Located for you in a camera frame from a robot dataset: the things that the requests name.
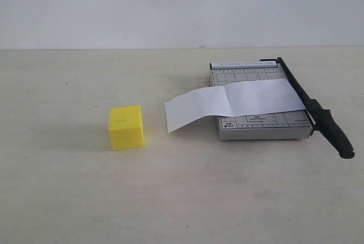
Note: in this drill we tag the white paper strip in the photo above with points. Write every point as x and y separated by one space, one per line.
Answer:
232 100

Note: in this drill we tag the yellow cube block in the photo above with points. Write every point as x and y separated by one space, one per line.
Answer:
126 129

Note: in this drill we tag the black cutter blade arm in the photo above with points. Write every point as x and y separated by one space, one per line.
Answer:
324 122

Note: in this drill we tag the grey paper cutter base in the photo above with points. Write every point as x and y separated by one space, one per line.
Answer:
274 126

